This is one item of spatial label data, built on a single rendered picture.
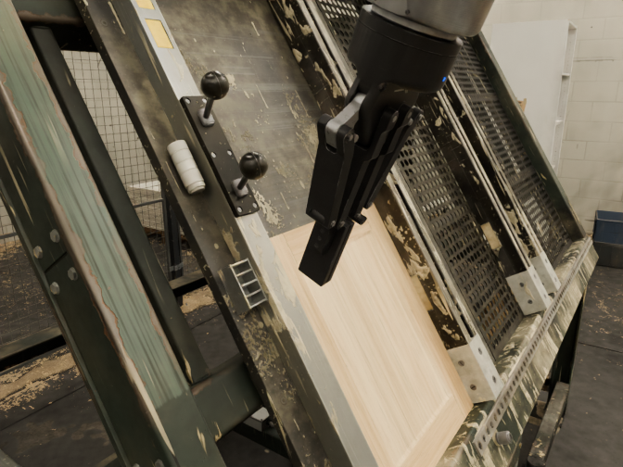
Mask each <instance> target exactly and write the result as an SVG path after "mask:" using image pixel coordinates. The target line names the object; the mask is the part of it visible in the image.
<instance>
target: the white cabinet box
mask: <svg viewBox="0 0 623 467"><path fill-rule="evenodd" d="M577 30H578V27H577V26H576V25H575V24H574V23H573V22H572V21H571V20H570V19H558V20H543V21H529V22H514V23H500V24H492V33H491V42H490V49H491V51H492V53H493V55H494V56H495V58H496V60H497V61H498V63H499V65H500V67H501V69H502V72H503V74H504V76H505V78H506V80H507V81H508V83H509V85H510V86H511V88H512V90H513V92H514V94H515V97H516V99H517V101H518V103H519V105H520V107H521V108H522V110H523V112H524V113H525V115H526V117H527V119H528V122H529V124H530V126H531V128H532V130H533V132H534V133H535V135H536V137H537V139H538V140H539V142H540V145H541V147H542V149H543V151H544V153H545V155H546V157H547V158H548V160H549V162H550V164H551V165H552V167H553V170H554V172H555V174H556V176H557V171H558V164H559V158H560V151H561V144H562V137H563V130H564V124H565V117H566V104H567V98H568V91H569V84H570V78H571V70H572V64H573V57H574V51H575V44H576V37H577Z"/></svg>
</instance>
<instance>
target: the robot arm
mask: <svg viewBox="0 0 623 467"><path fill-rule="evenodd" d="M367 1H369V2H371V3H372V4H371V5H363V6H362V9H361V12H360V15H359V17H358V20H357V23H356V26H355V29H354V32H353V34H352V37H351V40H350V45H349V48H348V57H349V59H350V61H351V63H353V64H354V65H355V67H356V69H357V72H358V75H357V77H356V79H355V80H354V82H353V84H352V86H351V87H350V89H349V90H348V93H347V95H346V98H345V108H344V109H343V110H342V111H341V112H340V113H339V114H338V115H337V116H336V117H334V118H333V117H331V116H330V115H328V114H323V115H322V116H321V117H320V119H319V120H318V122H317V132H318V141H319V143H318V148H317V153H316V158H315V163H314V168H313V173H312V177H311V187H310V192H309V197H308V202H307V207H306V212H305V213H306V214H307V215H308V216H309V217H311V218H312V219H314V220H315V223H314V225H313V228H312V231H311V235H310V238H309V241H308V243H307V245H306V248H305V250H304V253H303V256H302V259H301V261H300V264H299V271H301V272H302V273H303V274H305V275H306V276H307V277H309V278H310V279H311V280H313V281H314V282H315V283H317V284H318V285H320V286H323V285H325V284H326V283H328V282H330V281H331V279H332V277H333V274H334V272H335V270H336V267H337V264H338V262H339V260H340V257H341V255H342V252H343V250H344V248H345V245H346V244H347V242H348V239H349V237H350V233H351V231H352V228H353V226H354V224H355V222H357V223H358V224H360V225H363V224H364V223H365V221H366V220H367V217H365V216H364V215H362V209H363V208H365V209H368V208H370V207H371V206H372V205H373V203H374V201H375V198H376V196H377V194H378V192H379V190H380V188H381V187H382V185H383V183H384V181H385V180H386V178H387V176H388V174H389V172H390V170H391V168H392V166H393V164H394V163H395V161H396V159H397V157H398V155H399V153H400V151H401V150H402V148H403V146H404V144H405V142H406V140H407V138H408V137H409V135H410V133H411V132H412V131H413V129H414V127H415V126H416V124H417V123H418V121H419V120H420V119H421V118H422V117H423V112H424V111H423V110H422V109H420V108H418V107H415V106H414V103H415V102H416V100H417V97H418V95H419V93H427V94H429V93H435V92H437V91H439V90H441V89H442V88H443V86H444V84H445V82H446V81H447V79H448V77H449V74H450V72H451V69H452V67H453V64H454V62H455V60H456V58H457V57H458V55H459V52H460V50H461V48H462V46H463V44H464V43H463V42H462V40H460V39H459V38H458V37H457V35H461V36H468V37H471V36H475V35H477V34H478V33H479V32H480V31H481V29H482V27H483V25H484V22H485V20H486V18H487V16H488V14H489V12H490V9H491V7H492V5H493V3H494V1H495V0H367ZM354 221H355V222H354Z"/></svg>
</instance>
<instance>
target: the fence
mask: <svg viewBox="0 0 623 467"><path fill-rule="evenodd" d="M111 1H112V4H113V6H114V7H115V9H116V11H117V13H118V15H119V17H120V19H121V23H122V25H123V27H124V29H125V30H126V32H127V34H128V36H129V38H130V41H131V43H132V45H133V48H134V50H135V52H136V54H137V55H138V58H139V60H140V62H141V64H142V66H143V68H144V70H145V72H146V76H147V77H148V79H149V81H150V83H151V85H152V87H153V89H154V91H155V94H156V96H157V98H158V100H159V102H160V104H161V106H162V108H163V110H164V113H165V115H166V117H167V119H168V121H169V123H170V125H171V126H172V130H173V132H174V134H175V136H176V138H177V140H184V141H185V142H186V144H187V146H188V148H189V150H190V152H191V154H192V156H193V158H194V161H195V162H196V164H197V167H198V170H199V171H200V173H201V175H202V177H203V180H204V183H205V185H206V186H205V190H204V191H202V193H203V195H204V197H205V198H206V200H207V203H208V205H209V207H210V210H211V212H212V214H213V216H214V218H215V220H216V222H217V224H218V226H219V228H220V230H221V232H222V235H223V238H224V240H225V242H226V244H227V245H228V247H229V249H230V251H231V253H232V255H233V258H234V260H235V263H237V262H239V261H242V260H243V259H246V258H248V260H249V262H250V264H251V266H252V269H253V271H254V272H255V274H256V276H257V278H258V280H259V282H260V284H261V288H262V290H263V292H264V294H265V295H266V297H267V299H268V300H267V301H265V302H262V303H260V304H259V305H257V308H258V311H259V313H260V315H261V317H262V319H263V321H264V323H265V325H266V327H267V330H268V332H269V334H270V336H271V338H272V340H273V342H274V344H275V347H276V349H277V351H278V353H279V355H280V357H281V359H282V361H283V363H284V365H285V367H286V370H287V372H288V374H289V376H290V378H291V380H292V383H293V385H294V387H295V388H296V390H297V392H298V394H299V397H300V400H301V402H302V404H303V406H304V408H305V410H306V411H307V413H308V415H309V417H310V420H311V423H312V425H313V427H314V429H315V431H316V433H317V435H318V437H319V439H320V441H321V443H322V445H323V447H324V450H325V452H326V455H327V457H328V459H329V460H330V462H331V464H332V466H333V467H379V466H378V464H377V462H376V460H375V457H374V455H373V453H372V450H371V449H370V447H369V445H368V443H367V441H366V439H365V437H364V435H363V433H362V430H361V427H360V426H359V424H358V422H357V420H356V418H355V416H354V414H353V412H352V410H351V408H350V404H349V402H348V401H347V399H346V397H345V395H344V393H343V391H342V389H341V387H340V385H339V382H338V380H337V378H336V376H335V374H334V372H333V370H332V368H331V366H330V364H329V362H328V359H327V357H326V355H325V353H324V351H323V349H322V347H321V345H320V343H319V341H318V339H317V336H316V334H315V332H314V331H313V329H312V326H311V324H310V322H309V320H308V318H307V316H306V313H305V311H304V309H303V307H302V306H301V304H300V302H299V299H298V297H297V295H296V293H295V290H294V288H293V286H292V284H291V283H290V281H289V279H288V277H287V275H286V272H285V270H284V267H283V265H282V263H281V261H280V259H279V258H278V256H277V254H276V252H275V250H274V248H273V244H272V242H271V240H270V238H269V236H268V234H267V233H266V231H265V229H264V227H263V225H262V222H261V219H260V217H259V215H258V213H257V211H256V212H253V213H250V214H248V215H244V216H241V217H238V218H236V217H235V216H234V214H233V211H232V210H231V208H230V206H229V204H228V202H227V200H226V198H225V196H224V194H223V190H222V188H221V187H220V185H219V183H218V181H217V179H216V177H215V175H214V173H213V170H212V168H211V166H210V164H209V162H208V160H207V158H206V156H205V154H204V151H203V149H202V147H201V145H200V143H199V141H198V139H197V137H196V135H195V133H194V130H193V128H192V126H191V124H190V122H189V120H188V118H187V116H186V115H185V113H184V109H183V107H182V105H181V103H180V101H179V100H180V98H181V97H182V96H191V95H200V93H199V91H198V89H197V86H196V84H195V82H194V80H193V78H192V76H191V74H190V72H189V70H188V68H187V66H186V65H185V62H184V59H183V57H182V55H181V53H180V51H179V49H178V47H177V45H176V43H175V41H174V39H173V37H172V34H171V32H170V30H169V28H168V26H167V24H166V22H165V20H164V18H163V16H162V14H161V12H160V10H159V7H158V5H157V3H156V1H155V0H150V1H151V4H152V6H153V7H154V9H148V8H142V7H139V6H138V5H137V3H136V1H135V0H111ZM145 19H151V20H158V21H160V22H161V24H162V27H163V29H164V31H165V32H166V34H167V36H168V38H169V40H170V42H171V44H172V48H162V47H158V46H157V44H156V42H155V40H154V38H153V35H152V33H151V31H150V29H149V28H148V26H147V24H146V21H145Z"/></svg>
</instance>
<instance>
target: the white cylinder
mask: <svg viewBox="0 0 623 467"><path fill-rule="evenodd" d="M167 150H168V152H169V154H170V156H171V158H172V162H173V164H174V166H175V167H176V169H177V171H178V173H179V175H180V176H181V180H182V182H183V184H184V187H185V189H187V192H188V193H189V194H191V195H195V194H198V193H200V192H202V191H204V190H205V186H206V185H205V183H204V180H203V177H202V175H201V173H200V171H199V170H198V167H197V164H196V162H195V161H194V158H193V156H192V154H191V152H190V150H189V148H188V146H187V144H186V142H185V141H184V140H178V141H175V142H173V143H171V144H169V145H168V146H167Z"/></svg>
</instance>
